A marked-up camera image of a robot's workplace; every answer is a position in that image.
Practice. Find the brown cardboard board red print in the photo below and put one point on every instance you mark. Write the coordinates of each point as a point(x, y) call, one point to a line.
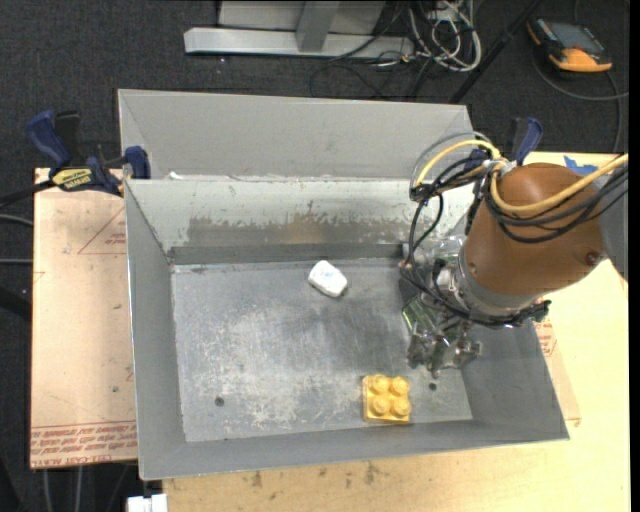
point(80, 310)

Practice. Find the grey metal bin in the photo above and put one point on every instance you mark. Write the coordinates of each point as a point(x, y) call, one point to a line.
point(280, 330)

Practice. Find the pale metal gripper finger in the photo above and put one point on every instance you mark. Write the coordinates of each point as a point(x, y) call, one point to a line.
point(452, 361)
point(419, 356)

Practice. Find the yellow toy brick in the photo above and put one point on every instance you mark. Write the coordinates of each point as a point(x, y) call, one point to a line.
point(386, 399)

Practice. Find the white rounded block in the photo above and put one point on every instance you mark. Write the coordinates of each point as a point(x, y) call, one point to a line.
point(327, 279)

